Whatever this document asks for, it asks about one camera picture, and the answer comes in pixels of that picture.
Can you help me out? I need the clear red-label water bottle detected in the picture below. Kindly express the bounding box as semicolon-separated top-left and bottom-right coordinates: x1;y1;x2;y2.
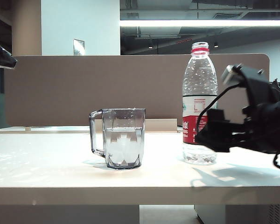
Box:
182;42;218;166

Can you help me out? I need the silver wall plate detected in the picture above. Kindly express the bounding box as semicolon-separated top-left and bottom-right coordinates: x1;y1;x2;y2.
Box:
72;39;85;56

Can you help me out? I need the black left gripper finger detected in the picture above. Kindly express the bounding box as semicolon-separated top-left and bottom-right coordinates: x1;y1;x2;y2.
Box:
0;38;18;70

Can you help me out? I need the transparent grey plastic mug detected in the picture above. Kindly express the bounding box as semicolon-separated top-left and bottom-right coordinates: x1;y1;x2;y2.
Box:
89;108;146;170

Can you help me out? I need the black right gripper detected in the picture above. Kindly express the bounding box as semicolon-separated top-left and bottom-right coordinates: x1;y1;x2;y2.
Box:
194;104;271;154

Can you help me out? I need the black camera cable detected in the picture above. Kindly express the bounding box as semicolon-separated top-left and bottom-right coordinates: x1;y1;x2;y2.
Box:
197;83;242;138

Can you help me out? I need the white ceiling light strip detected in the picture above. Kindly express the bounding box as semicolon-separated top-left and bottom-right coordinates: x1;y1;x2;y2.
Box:
119;20;280;27

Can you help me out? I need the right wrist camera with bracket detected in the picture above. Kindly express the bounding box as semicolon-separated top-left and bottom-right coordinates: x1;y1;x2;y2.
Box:
221;63;280;110

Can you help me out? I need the brown desk partition panel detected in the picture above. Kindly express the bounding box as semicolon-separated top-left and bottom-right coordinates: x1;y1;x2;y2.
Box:
4;53;271;127

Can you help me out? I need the beige table leg panel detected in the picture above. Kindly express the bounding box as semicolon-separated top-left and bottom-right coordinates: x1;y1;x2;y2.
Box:
0;204;140;224

